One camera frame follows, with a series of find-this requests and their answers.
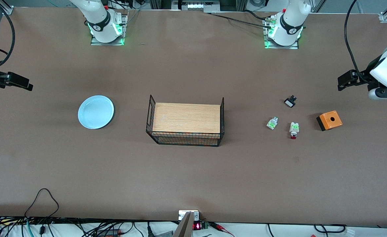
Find light wooden board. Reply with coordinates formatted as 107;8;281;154
153;103;221;146

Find small metal camera bracket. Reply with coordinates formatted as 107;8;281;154
179;210;200;221

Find looped thin black cable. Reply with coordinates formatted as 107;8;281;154
25;188;59;219

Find orange button enclosure box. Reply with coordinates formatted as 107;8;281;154
316;111;343;131

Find red push button switch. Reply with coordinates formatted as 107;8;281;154
289;122;300;140

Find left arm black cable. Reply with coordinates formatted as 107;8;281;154
344;0;365;84

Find coiled black cable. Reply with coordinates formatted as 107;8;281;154
314;224;347;234

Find long black table cable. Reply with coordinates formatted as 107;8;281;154
207;9;273;28

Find grey camera support beam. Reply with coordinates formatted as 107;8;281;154
173;212;194;237

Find light blue round plate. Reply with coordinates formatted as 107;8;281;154
78;95;115;130

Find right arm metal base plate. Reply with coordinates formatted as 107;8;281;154
91;14;128;46

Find black wire mesh basket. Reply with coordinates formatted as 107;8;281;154
146;95;225;147

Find red clip test leads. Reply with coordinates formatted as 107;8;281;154
210;222;235;237

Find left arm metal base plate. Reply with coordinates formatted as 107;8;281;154
263;16;300;50

